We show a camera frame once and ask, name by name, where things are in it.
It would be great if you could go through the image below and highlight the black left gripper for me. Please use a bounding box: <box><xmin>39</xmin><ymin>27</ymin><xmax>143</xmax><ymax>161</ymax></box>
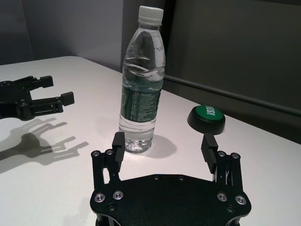
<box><xmin>0</xmin><ymin>75</ymin><xmax>75</xmax><ymax>121</ymax></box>

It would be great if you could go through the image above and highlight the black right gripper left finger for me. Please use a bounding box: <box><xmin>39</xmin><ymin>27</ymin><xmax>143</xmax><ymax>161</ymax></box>
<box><xmin>91</xmin><ymin>131</ymin><xmax>125</xmax><ymax>192</ymax></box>

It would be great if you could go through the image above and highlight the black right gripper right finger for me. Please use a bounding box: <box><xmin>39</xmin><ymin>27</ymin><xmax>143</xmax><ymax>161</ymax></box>
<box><xmin>200</xmin><ymin>133</ymin><xmax>242</xmax><ymax>189</ymax></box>

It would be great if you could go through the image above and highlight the clear water bottle green label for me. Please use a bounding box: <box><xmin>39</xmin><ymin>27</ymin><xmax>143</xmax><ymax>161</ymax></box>
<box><xmin>118</xmin><ymin>6</ymin><xmax>166</xmax><ymax>155</ymax></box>

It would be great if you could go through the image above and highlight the dark horizontal wall rail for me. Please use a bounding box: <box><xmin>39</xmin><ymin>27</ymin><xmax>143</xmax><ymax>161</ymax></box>
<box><xmin>164</xmin><ymin>74</ymin><xmax>301</xmax><ymax>120</ymax></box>

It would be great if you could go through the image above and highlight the green push button black base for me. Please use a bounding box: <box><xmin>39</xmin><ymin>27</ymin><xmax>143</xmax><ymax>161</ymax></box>
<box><xmin>187</xmin><ymin>105</ymin><xmax>226</xmax><ymax>136</ymax></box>

